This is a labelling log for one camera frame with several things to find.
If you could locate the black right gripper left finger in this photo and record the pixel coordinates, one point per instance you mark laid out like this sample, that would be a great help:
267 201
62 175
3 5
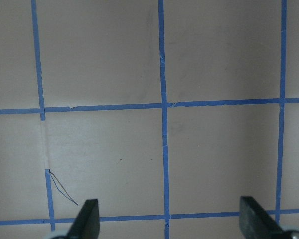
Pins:
87 222

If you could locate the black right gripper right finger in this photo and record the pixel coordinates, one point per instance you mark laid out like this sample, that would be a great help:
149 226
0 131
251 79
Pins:
255 222

